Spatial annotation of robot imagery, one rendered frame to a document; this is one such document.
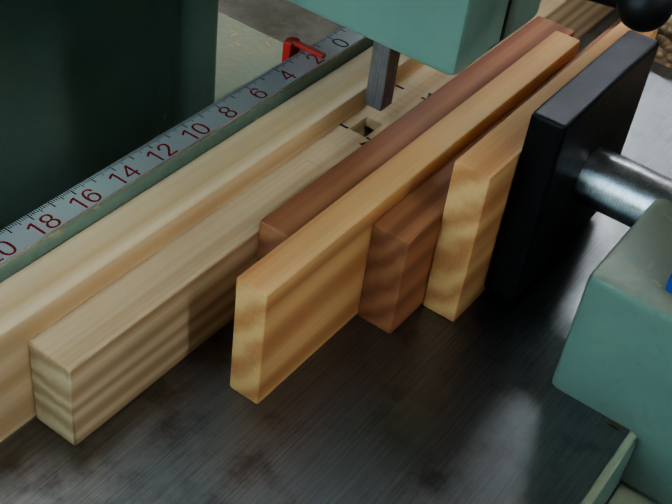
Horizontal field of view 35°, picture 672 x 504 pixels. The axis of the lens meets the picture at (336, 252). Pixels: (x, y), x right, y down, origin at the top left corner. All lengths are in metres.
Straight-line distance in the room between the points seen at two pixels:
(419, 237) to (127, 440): 0.13
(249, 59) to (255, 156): 0.35
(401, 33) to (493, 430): 0.15
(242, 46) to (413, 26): 0.40
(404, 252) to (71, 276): 0.12
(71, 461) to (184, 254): 0.08
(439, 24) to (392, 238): 0.08
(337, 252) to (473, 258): 0.06
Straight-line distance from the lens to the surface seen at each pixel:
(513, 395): 0.42
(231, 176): 0.42
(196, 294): 0.40
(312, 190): 0.43
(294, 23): 2.47
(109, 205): 0.40
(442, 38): 0.40
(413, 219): 0.41
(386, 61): 0.46
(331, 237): 0.39
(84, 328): 0.37
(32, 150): 0.60
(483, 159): 0.41
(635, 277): 0.40
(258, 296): 0.36
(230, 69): 0.77
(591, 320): 0.40
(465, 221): 0.41
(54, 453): 0.39
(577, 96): 0.42
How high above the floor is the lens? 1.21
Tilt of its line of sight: 41 degrees down
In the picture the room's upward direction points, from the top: 8 degrees clockwise
